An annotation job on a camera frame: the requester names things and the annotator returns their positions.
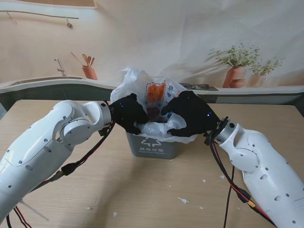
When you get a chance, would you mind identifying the black red arm cable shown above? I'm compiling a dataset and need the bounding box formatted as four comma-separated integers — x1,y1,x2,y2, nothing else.
6,121,117,228
206,140,277,228

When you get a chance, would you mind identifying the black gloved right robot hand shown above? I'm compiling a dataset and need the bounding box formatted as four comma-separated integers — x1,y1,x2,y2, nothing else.
161,90,220,138

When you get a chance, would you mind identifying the white plastic garbage bag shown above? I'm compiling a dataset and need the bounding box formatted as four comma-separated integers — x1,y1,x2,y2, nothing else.
110,66,199,144

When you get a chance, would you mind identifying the printed kitchen backdrop cloth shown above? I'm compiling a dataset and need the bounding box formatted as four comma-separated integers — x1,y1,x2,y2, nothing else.
0,0,304,105

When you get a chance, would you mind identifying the grey plastic waste bin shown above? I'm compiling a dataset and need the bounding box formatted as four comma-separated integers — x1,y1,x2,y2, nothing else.
125,132,185,160

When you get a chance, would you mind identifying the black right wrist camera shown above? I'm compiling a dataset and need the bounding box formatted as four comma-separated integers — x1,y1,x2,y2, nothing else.
203,132,216,145

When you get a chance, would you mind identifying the black red left arm cable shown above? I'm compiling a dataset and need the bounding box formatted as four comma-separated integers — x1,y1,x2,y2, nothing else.
6,121,117,228

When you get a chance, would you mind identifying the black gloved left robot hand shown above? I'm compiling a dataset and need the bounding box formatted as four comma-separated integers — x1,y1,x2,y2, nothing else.
110,93,150,135

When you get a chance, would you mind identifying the black red right arm cable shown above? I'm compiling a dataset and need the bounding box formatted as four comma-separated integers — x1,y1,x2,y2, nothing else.
206,140,277,228

